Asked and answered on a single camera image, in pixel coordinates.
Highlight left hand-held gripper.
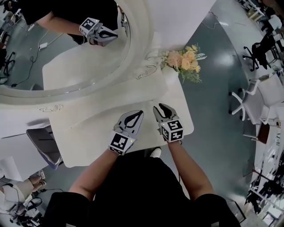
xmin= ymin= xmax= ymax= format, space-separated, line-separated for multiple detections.
xmin=108 ymin=110 xmax=145 ymax=156

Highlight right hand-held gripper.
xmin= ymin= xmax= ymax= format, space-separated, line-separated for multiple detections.
xmin=153 ymin=102 xmax=185 ymax=143

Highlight white dressing table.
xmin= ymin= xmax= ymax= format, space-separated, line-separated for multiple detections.
xmin=0 ymin=0 xmax=194 ymax=168

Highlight person's left forearm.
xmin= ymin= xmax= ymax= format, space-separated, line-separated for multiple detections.
xmin=69 ymin=151 xmax=118 ymax=201

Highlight person's right forearm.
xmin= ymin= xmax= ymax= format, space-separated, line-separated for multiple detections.
xmin=167 ymin=140 xmax=215 ymax=201

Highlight oval mirror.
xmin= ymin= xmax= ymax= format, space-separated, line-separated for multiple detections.
xmin=0 ymin=0 xmax=131 ymax=91

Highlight person's white shoe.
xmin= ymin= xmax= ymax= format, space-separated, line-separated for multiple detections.
xmin=149 ymin=147 xmax=162 ymax=159

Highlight white vase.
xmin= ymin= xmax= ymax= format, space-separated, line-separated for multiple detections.
xmin=161 ymin=66 xmax=179 ymax=78

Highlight peach flower bouquet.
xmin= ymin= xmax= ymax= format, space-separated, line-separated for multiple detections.
xmin=160 ymin=43 xmax=208 ymax=84

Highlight person's black clothing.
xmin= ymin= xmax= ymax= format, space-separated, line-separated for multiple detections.
xmin=43 ymin=148 xmax=241 ymax=227

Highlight purple grey chair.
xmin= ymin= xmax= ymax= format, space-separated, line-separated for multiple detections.
xmin=26 ymin=127 xmax=63 ymax=170

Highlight white office chair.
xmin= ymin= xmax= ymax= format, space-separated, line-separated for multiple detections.
xmin=228 ymin=73 xmax=284 ymax=125

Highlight brown wooden stool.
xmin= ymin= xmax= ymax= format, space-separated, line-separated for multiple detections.
xmin=242 ymin=119 xmax=280 ymax=145

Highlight white cluttered workbench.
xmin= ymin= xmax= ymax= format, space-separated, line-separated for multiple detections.
xmin=244 ymin=127 xmax=284 ymax=215

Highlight white side desk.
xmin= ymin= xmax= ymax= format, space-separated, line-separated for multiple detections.
xmin=0 ymin=133 xmax=51 ymax=181

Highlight black office chair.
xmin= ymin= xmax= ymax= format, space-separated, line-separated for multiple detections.
xmin=242 ymin=33 xmax=278 ymax=72

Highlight black floor cable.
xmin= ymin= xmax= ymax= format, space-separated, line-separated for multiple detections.
xmin=39 ymin=188 xmax=65 ymax=194

